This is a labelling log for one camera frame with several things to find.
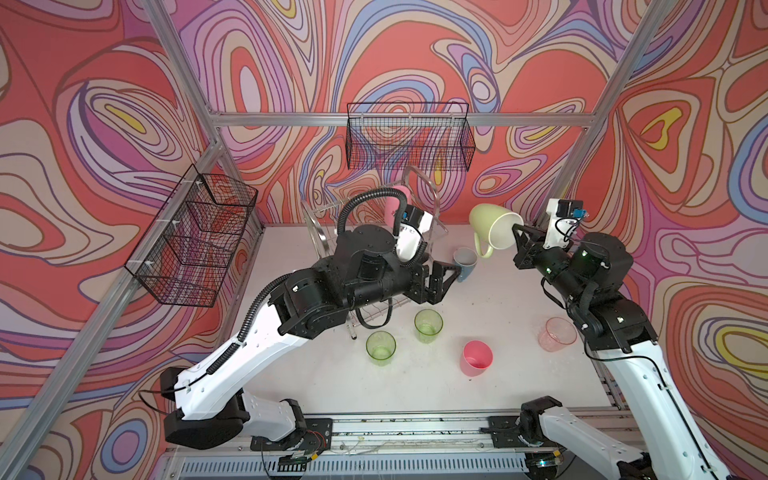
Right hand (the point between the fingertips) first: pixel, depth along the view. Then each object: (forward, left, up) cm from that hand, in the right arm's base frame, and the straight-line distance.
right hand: (515, 233), depth 63 cm
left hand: (-12, +17, +5) cm, 21 cm away
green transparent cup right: (-2, +15, -38) cm, 41 cm away
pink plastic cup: (+17, +26, -6) cm, 32 cm away
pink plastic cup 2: (-13, +3, -38) cm, 41 cm away
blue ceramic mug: (+17, +1, -30) cm, 34 cm away
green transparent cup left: (-9, +30, -38) cm, 50 cm away
